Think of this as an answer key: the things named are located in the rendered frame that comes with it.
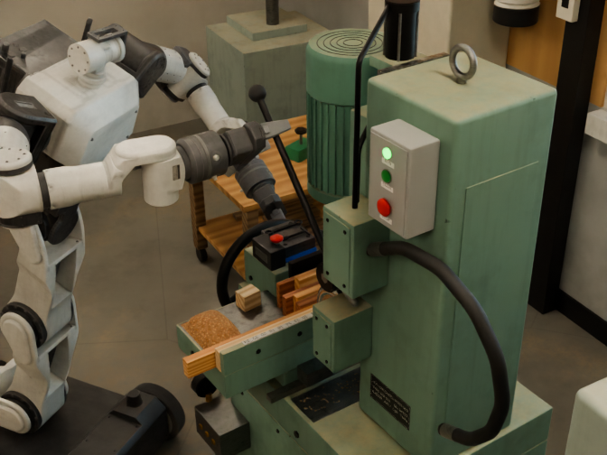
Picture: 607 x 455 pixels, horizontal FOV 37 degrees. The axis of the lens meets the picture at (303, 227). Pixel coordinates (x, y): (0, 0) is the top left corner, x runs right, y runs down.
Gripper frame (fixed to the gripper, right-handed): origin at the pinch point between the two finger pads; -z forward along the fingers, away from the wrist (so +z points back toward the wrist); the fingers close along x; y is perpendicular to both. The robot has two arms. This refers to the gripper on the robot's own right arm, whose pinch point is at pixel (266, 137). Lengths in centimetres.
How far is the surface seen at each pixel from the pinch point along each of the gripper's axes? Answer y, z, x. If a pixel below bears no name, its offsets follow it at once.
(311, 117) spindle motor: 1.1, -5.4, -9.8
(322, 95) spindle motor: -0.7, -5.5, -16.3
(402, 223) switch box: 28.3, 3.1, -35.8
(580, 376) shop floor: 89, -130, 97
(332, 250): 26.7, 5.2, -15.9
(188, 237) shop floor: -20, -63, 215
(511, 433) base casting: 72, -24, -2
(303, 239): 18.6, -13.0, 25.9
